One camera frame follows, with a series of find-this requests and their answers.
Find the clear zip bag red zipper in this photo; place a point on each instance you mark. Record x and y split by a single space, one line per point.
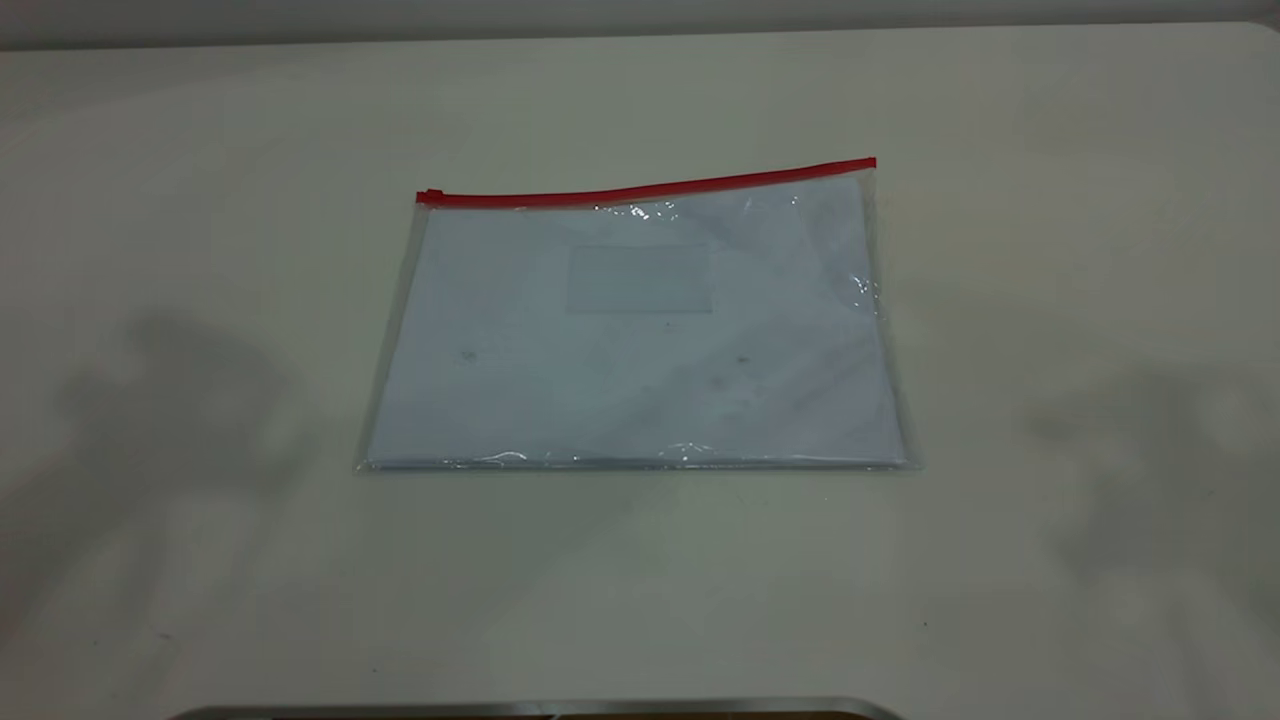
640 380

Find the red zipper slider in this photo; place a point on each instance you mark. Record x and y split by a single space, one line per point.
431 196

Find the silver metal edge strip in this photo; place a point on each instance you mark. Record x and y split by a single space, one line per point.
500 708

